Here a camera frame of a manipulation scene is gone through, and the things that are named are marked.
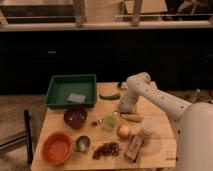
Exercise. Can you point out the small metal cup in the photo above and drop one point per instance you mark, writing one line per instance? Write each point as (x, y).
(82, 144)

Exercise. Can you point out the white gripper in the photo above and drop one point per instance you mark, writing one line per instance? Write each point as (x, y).
(125, 107)

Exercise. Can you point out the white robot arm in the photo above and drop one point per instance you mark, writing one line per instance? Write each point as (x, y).
(195, 140)

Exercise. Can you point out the green cup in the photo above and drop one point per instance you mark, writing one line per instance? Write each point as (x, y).
(109, 123)

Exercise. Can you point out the black metal stand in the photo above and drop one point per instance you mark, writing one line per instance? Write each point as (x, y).
(23, 136)

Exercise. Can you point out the bunch of dark grapes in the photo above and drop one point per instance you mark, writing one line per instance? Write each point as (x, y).
(107, 149)

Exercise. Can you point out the yellow banana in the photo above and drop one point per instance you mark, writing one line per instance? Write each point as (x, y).
(132, 117)

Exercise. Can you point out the green plastic tray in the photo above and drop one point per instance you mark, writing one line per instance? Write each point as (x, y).
(62, 86)

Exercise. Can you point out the white lidded jar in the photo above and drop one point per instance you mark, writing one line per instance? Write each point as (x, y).
(146, 133)

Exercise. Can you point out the grey sponge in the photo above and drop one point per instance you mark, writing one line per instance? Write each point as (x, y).
(77, 98)

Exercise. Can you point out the metal fork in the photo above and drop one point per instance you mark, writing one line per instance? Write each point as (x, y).
(99, 121)

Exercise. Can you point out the green chili pepper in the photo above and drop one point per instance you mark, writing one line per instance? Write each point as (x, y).
(110, 97)

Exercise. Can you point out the orange bowl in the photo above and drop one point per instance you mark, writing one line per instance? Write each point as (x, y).
(57, 148)

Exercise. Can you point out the red yellow apple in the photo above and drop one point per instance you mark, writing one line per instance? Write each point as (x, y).
(123, 131)

